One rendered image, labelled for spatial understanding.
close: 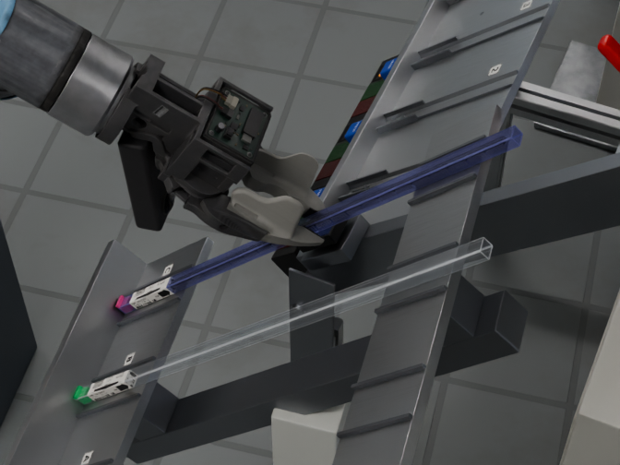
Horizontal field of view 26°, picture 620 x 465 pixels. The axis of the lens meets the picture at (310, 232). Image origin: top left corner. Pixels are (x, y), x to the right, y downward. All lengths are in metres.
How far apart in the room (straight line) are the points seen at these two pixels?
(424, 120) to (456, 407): 0.78
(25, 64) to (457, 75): 0.58
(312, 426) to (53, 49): 0.38
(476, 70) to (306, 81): 1.13
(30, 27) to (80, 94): 0.06
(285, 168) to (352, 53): 1.49
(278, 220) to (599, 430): 0.48
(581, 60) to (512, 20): 1.15
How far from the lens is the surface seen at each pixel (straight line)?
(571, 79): 2.61
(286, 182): 1.16
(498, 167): 2.25
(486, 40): 1.52
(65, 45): 1.08
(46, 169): 2.48
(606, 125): 2.12
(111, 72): 1.08
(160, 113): 1.08
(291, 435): 1.19
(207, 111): 1.08
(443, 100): 1.47
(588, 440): 1.48
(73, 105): 1.08
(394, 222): 1.31
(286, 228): 1.13
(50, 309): 2.28
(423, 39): 1.61
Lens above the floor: 1.83
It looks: 52 degrees down
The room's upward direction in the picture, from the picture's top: straight up
